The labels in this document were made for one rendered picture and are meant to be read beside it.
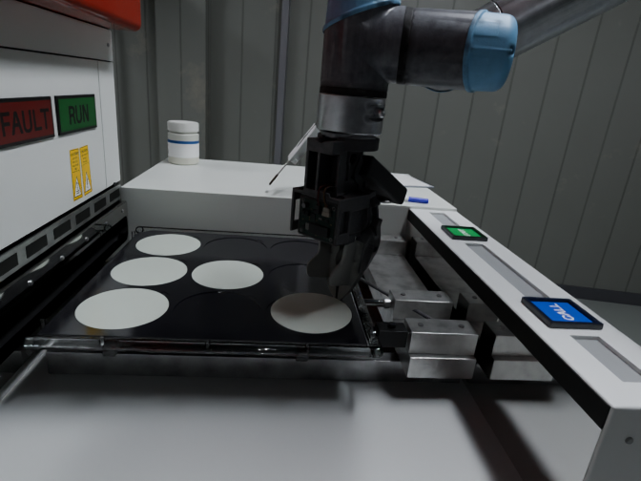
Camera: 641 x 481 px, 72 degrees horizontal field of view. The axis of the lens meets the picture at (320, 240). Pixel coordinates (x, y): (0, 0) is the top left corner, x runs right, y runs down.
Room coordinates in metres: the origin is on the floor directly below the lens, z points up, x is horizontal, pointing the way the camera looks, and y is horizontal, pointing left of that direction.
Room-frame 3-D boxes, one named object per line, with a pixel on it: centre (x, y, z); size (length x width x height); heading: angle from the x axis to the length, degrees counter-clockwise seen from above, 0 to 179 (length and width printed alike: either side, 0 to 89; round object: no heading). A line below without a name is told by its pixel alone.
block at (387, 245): (0.78, -0.12, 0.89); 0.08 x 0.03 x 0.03; 96
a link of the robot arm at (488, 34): (0.52, -0.12, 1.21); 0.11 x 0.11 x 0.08; 81
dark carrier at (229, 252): (0.57, 0.13, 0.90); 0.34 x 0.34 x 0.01; 6
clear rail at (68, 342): (0.39, 0.10, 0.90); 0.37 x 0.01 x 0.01; 96
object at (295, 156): (0.83, 0.05, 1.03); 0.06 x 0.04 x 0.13; 96
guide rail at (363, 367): (0.46, 0.05, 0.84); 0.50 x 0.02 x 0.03; 96
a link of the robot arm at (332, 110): (0.51, -0.02, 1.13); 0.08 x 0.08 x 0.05
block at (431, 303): (0.54, -0.14, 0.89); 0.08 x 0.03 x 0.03; 96
